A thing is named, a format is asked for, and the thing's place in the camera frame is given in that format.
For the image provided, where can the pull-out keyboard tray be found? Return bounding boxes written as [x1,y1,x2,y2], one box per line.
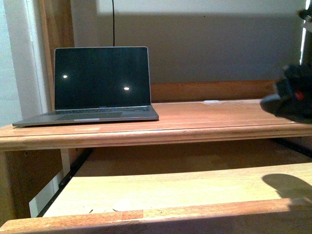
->
[0,139,312,234]

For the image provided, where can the grey laptop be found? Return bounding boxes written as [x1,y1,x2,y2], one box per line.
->
[14,46,159,127]

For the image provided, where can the small white object on desk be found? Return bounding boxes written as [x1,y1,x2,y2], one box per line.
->
[203,100,221,104]

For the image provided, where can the black hanging cable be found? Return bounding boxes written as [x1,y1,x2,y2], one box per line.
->
[111,0,116,47]

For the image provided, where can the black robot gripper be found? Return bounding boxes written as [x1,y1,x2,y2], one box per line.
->
[259,63,312,124]

